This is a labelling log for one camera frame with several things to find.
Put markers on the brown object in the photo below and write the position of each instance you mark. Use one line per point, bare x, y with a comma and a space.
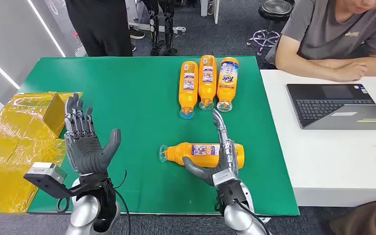
366, 220

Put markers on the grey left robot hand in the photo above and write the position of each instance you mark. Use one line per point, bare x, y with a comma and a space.
85, 152

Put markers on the yellow taped cardboard box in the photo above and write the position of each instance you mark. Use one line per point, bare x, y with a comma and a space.
13, 136

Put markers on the white wheeled stand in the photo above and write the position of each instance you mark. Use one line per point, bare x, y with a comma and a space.
81, 52

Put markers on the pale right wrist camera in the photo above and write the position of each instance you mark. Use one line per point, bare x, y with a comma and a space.
223, 179

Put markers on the green table mat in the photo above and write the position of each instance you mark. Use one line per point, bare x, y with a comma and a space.
126, 97

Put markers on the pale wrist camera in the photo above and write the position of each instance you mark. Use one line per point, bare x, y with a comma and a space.
47, 170
223, 179

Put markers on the person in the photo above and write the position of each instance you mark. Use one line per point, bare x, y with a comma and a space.
100, 26
321, 29

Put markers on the black round stool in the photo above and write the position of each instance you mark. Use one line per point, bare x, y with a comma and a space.
275, 9

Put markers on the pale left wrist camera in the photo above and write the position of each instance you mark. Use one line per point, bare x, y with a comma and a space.
47, 170

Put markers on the white desk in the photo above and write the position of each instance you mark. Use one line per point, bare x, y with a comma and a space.
330, 162

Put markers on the white furniture legs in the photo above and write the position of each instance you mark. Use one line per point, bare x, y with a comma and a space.
204, 8

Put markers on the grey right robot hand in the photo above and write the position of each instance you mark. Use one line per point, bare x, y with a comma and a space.
228, 162

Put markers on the orange detergent bottle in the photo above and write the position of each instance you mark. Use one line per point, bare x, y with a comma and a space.
227, 90
188, 97
207, 87
181, 154

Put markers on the white robot stand frame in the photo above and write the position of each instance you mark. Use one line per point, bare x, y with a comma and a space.
180, 30

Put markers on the black humanoid robot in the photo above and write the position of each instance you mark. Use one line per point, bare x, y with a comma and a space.
169, 29

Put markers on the black laptop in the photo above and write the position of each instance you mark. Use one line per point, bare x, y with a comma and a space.
321, 107

